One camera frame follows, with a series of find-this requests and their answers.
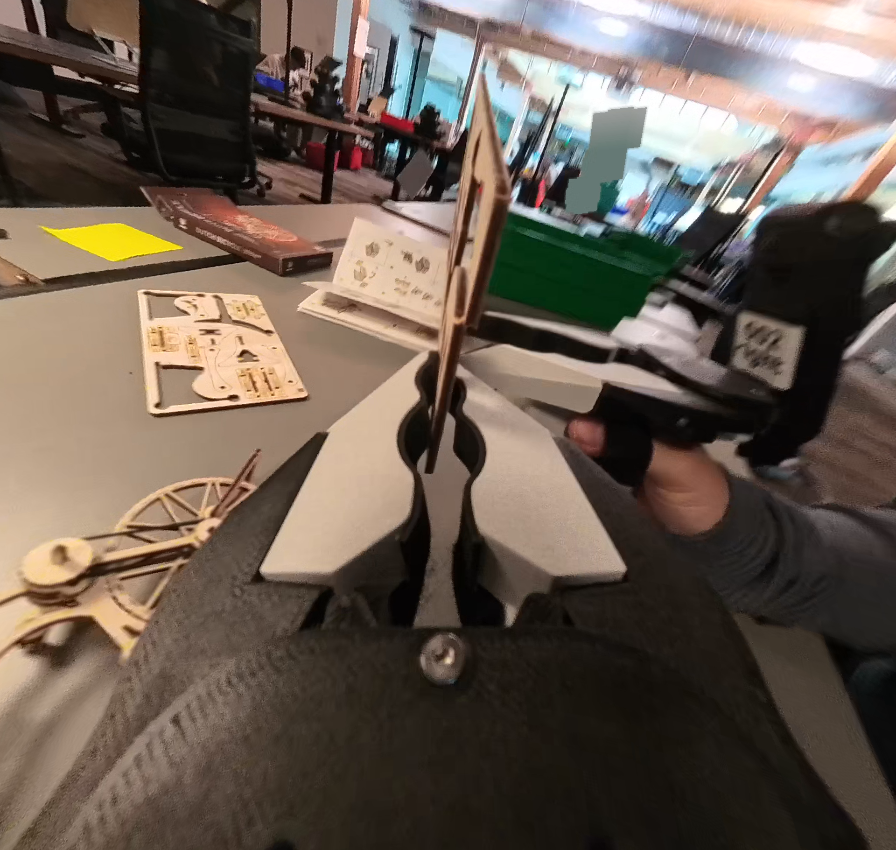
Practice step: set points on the white instruction booklet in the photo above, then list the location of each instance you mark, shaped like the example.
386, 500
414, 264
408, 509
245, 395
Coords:
392, 269

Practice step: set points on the black office chair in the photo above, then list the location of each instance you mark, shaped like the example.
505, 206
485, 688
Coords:
196, 94

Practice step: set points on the person's right forearm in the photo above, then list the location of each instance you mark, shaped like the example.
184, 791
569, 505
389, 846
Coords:
805, 570

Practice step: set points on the dark wooden desk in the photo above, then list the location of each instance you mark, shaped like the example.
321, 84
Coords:
56, 52

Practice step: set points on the yellow paper sheet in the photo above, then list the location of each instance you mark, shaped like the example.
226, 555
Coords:
112, 241

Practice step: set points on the person's right hand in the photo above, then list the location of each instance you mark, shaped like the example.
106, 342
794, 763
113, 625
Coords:
686, 493

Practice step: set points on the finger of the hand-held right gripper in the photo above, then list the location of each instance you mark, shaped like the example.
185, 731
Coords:
539, 388
553, 337

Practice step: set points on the background work table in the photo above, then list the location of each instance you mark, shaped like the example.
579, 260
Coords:
329, 122

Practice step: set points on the large wooden parts sheet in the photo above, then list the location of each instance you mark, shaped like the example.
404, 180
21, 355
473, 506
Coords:
210, 353

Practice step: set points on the dark brown product box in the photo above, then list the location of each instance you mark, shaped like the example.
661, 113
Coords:
238, 227

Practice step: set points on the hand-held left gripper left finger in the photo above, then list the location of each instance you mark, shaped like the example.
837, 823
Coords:
336, 514

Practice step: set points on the red storage bin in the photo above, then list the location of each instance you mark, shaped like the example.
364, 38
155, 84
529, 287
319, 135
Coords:
322, 157
358, 158

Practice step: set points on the beige board stand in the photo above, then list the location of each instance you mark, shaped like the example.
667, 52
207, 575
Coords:
105, 6

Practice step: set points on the brown wooden piece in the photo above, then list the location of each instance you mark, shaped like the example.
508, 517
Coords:
17, 272

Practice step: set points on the small cut-out wooden parts sheet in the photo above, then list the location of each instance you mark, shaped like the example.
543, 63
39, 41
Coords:
476, 234

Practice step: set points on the green plastic crate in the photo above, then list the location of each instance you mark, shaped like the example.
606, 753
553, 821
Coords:
574, 269

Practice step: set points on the wooden wheel model assembly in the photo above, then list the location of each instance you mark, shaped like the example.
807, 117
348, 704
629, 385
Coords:
63, 570

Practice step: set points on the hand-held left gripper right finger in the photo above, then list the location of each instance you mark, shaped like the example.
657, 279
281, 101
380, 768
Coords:
546, 514

